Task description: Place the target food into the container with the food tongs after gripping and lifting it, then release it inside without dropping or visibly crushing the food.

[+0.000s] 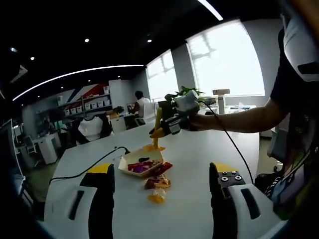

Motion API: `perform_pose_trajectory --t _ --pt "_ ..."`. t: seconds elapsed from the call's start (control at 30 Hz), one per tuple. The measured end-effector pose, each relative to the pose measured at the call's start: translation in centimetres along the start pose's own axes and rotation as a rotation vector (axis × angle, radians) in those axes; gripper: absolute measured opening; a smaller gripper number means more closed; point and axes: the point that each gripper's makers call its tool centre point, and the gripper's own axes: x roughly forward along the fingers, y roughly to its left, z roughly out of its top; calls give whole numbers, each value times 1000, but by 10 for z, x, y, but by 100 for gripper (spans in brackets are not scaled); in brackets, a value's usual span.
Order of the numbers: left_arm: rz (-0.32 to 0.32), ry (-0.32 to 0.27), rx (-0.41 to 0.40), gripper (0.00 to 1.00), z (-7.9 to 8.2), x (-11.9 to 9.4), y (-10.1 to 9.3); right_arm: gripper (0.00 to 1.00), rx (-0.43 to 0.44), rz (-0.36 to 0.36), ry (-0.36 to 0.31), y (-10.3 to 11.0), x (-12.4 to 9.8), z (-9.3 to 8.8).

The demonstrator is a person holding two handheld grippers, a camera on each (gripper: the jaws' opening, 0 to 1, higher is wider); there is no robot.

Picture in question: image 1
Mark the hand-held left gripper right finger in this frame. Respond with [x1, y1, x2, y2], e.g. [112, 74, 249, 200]
[208, 162, 282, 239]

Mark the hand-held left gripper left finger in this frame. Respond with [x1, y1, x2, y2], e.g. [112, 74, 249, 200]
[43, 163, 116, 239]

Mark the long dark red food bar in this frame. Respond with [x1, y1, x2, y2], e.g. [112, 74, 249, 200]
[156, 161, 173, 175]

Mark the beige paper container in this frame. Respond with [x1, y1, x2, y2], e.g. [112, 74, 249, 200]
[118, 148, 165, 180]

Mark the pile of food snacks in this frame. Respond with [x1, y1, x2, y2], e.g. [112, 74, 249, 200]
[127, 156, 173, 205]

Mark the person's right hand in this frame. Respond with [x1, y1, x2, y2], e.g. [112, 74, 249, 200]
[183, 113, 209, 132]

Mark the potted green plant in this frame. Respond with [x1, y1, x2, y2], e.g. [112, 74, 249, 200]
[175, 86, 207, 103]

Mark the dark flat panel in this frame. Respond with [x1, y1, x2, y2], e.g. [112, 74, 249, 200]
[158, 100, 175, 120]

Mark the bright window with blinds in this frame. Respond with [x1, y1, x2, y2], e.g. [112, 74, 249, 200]
[185, 19, 265, 97]
[146, 49, 179, 100]

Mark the white drawer cabinet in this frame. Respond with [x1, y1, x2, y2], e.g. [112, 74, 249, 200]
[111, 116, 127, 132]

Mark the white office desk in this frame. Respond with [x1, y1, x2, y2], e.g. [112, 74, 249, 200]
[37, 135, 59, 165]

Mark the black and white office chair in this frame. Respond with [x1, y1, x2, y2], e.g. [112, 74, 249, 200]
[76, 114, 113, 145]

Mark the linear ceiling light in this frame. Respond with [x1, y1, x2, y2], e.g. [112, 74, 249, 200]
[12, 64, 145, 102]
[196, 0, 224, 20]

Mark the grey office chair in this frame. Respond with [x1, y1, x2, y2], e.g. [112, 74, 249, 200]
[268, 124, 290, 172]

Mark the metal storage shelf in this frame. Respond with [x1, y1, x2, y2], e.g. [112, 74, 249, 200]
[56, 93, 112, 118]

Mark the row of white storage bins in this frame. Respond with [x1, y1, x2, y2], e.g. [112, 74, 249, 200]
[63, 99, 110, 116]

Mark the person's dark printed shirt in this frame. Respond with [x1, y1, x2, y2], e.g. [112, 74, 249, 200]
[254, 27, 319, 221]

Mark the open laptop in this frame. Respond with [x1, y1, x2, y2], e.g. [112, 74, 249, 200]
[0, 119, 15, 180]

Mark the white chest-worn device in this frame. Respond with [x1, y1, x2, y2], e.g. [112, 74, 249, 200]
[283, 7, 319, 82]

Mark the ceiling air conditioner unit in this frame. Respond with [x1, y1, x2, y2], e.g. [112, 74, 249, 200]
[9, 65, 28, 84]

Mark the black table power cable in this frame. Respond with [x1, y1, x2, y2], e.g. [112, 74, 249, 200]
[49, 146, 131, 185]

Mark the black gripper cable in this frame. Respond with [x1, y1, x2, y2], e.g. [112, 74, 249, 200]
[198, 99, 255, 185]

